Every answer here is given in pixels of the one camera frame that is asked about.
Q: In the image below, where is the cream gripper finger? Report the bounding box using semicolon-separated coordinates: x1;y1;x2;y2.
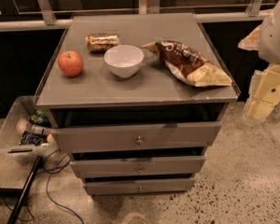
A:
238;26;260;51
244;63;280;121

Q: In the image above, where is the grey top drawer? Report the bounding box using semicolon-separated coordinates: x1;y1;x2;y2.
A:
52;122;221;153

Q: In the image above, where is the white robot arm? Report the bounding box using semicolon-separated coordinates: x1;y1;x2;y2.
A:
238;0;280;121

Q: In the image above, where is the grey three-drawer cabinet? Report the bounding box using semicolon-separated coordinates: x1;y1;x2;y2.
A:
36;13;239;185

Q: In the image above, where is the grey middle drawer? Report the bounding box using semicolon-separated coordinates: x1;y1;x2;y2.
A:
70;156;205;178

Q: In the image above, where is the brown yellow chip bag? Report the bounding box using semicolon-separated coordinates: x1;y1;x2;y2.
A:
143;40;232;87

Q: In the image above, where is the metal railing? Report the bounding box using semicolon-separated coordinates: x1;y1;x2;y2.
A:
0;0;279;31

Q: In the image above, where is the white bowl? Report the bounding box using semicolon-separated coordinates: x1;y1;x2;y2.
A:
104;45;144;78

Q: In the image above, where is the gold soda can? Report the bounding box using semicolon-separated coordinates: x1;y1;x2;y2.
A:
86;33;119;52

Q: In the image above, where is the red apple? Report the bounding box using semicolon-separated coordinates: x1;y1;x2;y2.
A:
58;50;84;77

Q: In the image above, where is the green patterned item in bin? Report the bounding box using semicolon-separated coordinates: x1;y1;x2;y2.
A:
29;108;50;127

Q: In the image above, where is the white bottle in bin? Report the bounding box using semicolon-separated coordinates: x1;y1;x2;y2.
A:
16;118;52;137

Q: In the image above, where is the dark blue snack packet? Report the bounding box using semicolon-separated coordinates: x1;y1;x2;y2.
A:
19;132;47;146

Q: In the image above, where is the clear plastic bin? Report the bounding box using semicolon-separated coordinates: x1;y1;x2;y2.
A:
0;96;59;162

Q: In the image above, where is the black pole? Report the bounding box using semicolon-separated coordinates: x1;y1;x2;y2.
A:
7;156;43;224

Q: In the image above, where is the blue cable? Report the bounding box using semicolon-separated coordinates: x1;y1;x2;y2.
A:
42;152;85;224

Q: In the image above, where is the black cable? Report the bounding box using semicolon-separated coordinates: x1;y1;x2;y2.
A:
0;171;35;223

